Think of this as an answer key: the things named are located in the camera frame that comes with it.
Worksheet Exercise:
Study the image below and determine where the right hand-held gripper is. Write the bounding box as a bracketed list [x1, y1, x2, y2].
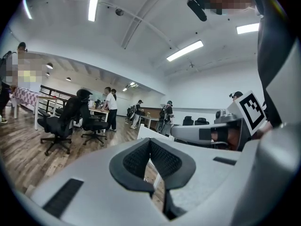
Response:
[170, 90, 268, 152]

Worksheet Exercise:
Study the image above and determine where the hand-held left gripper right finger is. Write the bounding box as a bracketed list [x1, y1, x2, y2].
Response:
[150, 137, 243, 226]

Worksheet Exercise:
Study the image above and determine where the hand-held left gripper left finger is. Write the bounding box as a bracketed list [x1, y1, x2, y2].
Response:
[30, 137, 169, 226]

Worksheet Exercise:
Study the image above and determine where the person's right forearm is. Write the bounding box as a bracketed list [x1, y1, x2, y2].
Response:
[253, 120, 275, 140]

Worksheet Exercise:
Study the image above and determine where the black mesh office chair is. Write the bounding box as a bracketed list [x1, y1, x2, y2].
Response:
[75, 100, 116, 147]
[37, 88, 94, 157]

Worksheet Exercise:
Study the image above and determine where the person's right hand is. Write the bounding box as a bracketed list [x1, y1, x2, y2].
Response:
[211, 125, 242, 151]

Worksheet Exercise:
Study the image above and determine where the brown wooden counter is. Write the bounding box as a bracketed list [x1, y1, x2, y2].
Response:
[140, 106, 165, 120]

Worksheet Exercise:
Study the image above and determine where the wood-top white desk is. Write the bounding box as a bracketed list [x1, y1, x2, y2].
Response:
[88, 104, 111, 127]

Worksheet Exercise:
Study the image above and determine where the long ceiling light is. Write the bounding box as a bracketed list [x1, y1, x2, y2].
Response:
[166, 39, 204, 62]
[22, 0, 33, 20]
[87, 0, 104, 23]
[236, 22, 261, 35]

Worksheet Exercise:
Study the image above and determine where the wood-top white table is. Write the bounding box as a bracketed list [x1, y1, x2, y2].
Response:
[34, 94, 74, 131]

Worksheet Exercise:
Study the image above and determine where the black metal railing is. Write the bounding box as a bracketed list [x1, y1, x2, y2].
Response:
[39, 85, 79, 114]

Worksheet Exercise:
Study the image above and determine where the checkered cloth table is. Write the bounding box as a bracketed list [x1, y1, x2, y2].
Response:
[10, 86, 42, 120]

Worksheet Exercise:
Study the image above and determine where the person's black printed shirt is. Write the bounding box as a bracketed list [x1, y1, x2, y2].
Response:
[256, 8, 297, 128]

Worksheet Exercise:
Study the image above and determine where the black head-mounted camera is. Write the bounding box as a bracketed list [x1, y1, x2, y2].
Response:
[187, 0, 208, 23]

